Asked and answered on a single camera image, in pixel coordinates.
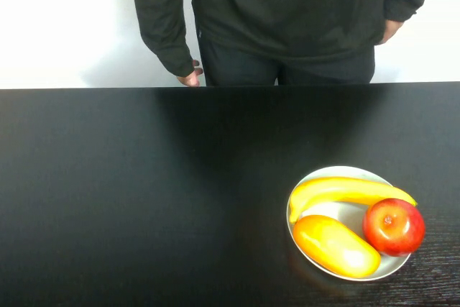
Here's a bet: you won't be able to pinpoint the person's left hand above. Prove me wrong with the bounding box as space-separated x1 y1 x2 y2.
374 18 405 47

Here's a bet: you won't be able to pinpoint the person's right hand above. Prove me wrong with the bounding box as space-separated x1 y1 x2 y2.
175 58 205 88

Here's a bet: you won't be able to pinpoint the person's right forearm black sleeve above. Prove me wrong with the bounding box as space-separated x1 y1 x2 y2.
128 0 197 78

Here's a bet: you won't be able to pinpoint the yellow banana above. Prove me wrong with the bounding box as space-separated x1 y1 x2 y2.
288 176 419 224

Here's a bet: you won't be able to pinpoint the black trousers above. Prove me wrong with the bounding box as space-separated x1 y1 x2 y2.
197 32 377 87

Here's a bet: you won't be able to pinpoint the black hoodie torso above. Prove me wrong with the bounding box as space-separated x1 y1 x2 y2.
185 0 400 64

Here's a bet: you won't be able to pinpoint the white round plate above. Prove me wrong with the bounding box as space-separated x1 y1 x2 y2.
285 165 414 283

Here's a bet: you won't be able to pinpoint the red apple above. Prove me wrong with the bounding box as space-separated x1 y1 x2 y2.
362 198 427 258

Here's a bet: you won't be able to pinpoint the orange yellow mango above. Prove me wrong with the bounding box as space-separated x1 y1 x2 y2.
292 214 382 280

